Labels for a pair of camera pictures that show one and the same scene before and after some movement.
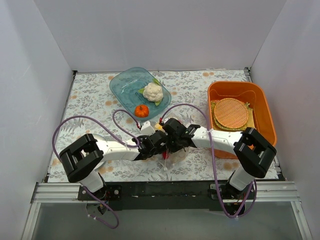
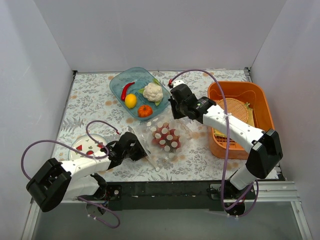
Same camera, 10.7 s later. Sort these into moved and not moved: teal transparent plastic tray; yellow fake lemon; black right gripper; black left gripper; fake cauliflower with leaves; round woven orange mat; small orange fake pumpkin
Moved: yellow fake lemon; small orange fake pumpkin; black left gripper; black right gripper
Not moved: round woven orange mat; teal transparent plastic tray; fake cauliflower with leaves
